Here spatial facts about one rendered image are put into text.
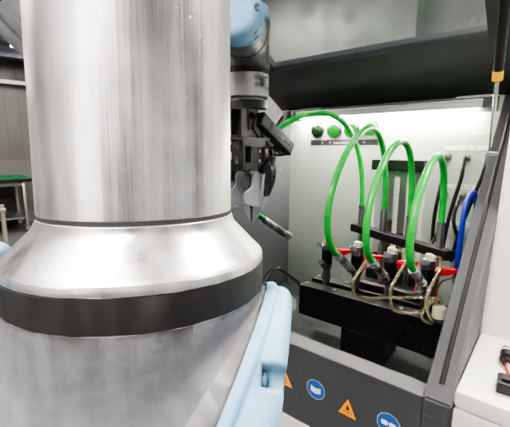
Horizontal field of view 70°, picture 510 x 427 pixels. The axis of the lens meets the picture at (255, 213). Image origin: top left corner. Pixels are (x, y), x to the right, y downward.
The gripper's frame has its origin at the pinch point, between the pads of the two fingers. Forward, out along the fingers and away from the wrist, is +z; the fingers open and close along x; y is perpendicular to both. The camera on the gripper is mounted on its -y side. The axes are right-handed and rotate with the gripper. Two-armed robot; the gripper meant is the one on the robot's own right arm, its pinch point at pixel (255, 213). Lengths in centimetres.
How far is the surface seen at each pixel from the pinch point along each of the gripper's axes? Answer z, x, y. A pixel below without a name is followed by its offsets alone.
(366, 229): 3.0, 16.2, -13.5
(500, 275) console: 11.5, 36.7, -27.7
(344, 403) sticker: 32.7, 18.3, -2.9
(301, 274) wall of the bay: 33, -25, -57
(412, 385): 25.3, 28.9, -4.7
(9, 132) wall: -37, -699, -176
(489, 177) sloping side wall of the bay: -6.1, 32.0, -36.9
